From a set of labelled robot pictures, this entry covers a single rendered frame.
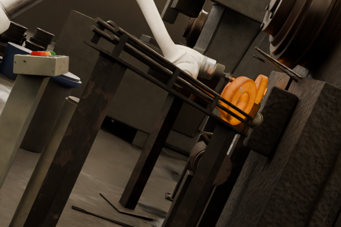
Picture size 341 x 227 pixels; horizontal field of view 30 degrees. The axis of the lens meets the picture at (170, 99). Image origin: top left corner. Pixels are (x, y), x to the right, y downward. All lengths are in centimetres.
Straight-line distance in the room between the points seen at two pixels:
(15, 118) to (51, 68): 19
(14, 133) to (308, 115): 90
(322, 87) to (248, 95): 24
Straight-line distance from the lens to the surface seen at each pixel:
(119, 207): 298
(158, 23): 250
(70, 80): 325
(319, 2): 231
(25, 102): 177
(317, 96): 205
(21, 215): 188
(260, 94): 262
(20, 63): 170
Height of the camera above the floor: 75
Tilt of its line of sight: 4 degrees down
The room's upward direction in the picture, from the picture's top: 24 degrees clockwise
